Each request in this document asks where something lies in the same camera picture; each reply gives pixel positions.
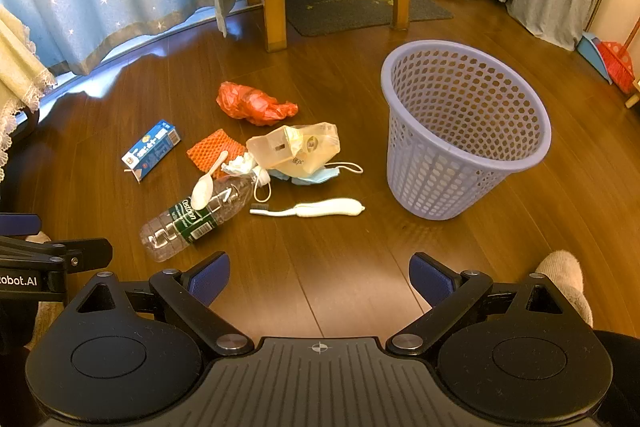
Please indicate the white toothbrush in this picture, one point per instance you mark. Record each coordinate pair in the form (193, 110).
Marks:
(325, 208)

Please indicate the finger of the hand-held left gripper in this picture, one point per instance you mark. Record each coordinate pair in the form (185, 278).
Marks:
(20, 223)
(85, 252)

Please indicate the brown cardboard box piece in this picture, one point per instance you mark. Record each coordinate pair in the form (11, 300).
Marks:
(285, 147)

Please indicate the crumpled white tissue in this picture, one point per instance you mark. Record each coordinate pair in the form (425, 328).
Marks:
(239, 165)

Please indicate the person's foot sock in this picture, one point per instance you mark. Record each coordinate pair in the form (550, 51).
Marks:
(565, 277)
(45, 322)

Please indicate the white plastic spoon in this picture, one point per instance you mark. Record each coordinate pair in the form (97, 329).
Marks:
(202, 192)

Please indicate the red broom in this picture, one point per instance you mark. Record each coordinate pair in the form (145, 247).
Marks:
(620, 64)

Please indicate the person's left foot sock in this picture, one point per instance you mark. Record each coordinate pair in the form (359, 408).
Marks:
(45, 322)

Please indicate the cream lace cloth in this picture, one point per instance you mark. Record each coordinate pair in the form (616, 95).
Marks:
(20, 62)

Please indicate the person's right foot sock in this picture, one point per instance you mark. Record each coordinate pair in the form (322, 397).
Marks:
(565, 277)

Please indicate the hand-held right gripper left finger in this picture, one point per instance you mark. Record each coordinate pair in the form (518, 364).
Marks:
(210, 277)

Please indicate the clear plastic bottle green label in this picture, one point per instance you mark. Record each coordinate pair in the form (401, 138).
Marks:
(200, 217)

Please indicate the dark grey door mat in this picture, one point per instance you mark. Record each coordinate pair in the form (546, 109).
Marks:
(350, 4)

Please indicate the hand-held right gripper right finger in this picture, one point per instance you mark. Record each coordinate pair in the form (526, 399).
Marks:
(430, 279)

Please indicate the orange foam net sleeve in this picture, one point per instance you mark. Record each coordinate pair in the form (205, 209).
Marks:
(212, 147)

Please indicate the lilac plastic mesh basket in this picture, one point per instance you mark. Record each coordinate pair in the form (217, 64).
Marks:
(440, 187)

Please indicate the red plastic bag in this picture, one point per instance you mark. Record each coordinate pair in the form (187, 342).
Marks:
(252, 102)

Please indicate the blue face mask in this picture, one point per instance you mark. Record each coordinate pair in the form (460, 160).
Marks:
(320, 177)

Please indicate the blue dustpan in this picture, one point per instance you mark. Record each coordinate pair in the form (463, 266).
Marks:
(595, 54)

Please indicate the blue and white carton box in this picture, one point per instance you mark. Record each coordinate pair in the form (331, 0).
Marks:
(150, 150)

